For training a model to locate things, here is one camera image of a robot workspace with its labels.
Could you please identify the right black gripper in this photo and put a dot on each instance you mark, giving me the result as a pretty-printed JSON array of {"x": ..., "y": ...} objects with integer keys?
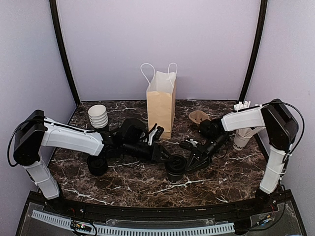
[{"x": 200, "y": 156}]

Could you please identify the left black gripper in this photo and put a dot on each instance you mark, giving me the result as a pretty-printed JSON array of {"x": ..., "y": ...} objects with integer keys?
[{"x": 156, "y": 154}]

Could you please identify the black cup lid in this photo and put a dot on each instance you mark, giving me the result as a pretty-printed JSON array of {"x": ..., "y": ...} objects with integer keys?
[{"x": 177, "y": 165}]

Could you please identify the black paper coffee cup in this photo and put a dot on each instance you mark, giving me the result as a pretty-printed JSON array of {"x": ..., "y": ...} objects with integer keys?
[{"x": 174, "y": 177}]

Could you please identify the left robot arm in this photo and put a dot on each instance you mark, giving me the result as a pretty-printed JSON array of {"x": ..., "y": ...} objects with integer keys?
[{"x": 131, "y": 138}]

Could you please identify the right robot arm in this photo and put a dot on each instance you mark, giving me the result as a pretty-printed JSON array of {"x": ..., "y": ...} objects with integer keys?
[{"x": 280, "y": 125}]

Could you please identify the cardboard cup carrier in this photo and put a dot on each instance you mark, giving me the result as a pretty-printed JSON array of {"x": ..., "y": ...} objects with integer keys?
[{"x": 198, "y": 116}]

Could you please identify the white cup holding straws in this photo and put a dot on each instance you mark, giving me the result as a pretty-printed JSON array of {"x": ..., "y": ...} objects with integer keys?
[{"x": 240, "y": 141}]

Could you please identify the brown paper bag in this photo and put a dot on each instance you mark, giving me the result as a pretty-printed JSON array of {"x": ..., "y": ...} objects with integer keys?
[{"x": 160, "y": 98}]

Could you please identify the stack of black lids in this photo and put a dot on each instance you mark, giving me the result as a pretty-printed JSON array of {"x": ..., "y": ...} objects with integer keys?
[{"x": 97, "y": 165}]

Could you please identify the wrapped paper straws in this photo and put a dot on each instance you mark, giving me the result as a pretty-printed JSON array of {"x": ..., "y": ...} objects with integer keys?
[{"x": 244, "y": 132}]

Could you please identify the stack of paper cups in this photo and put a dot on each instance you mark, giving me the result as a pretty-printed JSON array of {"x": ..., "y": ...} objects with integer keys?
[{"x": 98, "y": 116}]

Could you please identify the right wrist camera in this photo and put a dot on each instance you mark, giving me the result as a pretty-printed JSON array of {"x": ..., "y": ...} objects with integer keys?
[{"x": 188, "y": 144}]

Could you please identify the grey cable duct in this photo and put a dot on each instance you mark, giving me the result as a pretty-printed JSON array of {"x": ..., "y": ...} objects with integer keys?
[{"x": 133, "y": 228}]

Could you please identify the right black frame post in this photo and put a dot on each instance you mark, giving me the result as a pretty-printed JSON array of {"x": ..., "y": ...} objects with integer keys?
[{"x": 255, "y": 49}]

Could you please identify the black frame post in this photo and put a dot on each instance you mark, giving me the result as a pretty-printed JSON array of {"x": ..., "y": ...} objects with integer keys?
[
  {"x": 62, "y": 51},
  {"x": 255, "y": 49}
]

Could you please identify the left black frame post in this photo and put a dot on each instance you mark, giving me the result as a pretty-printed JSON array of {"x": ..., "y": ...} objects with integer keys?
[{"x": 62, "y": 51}]

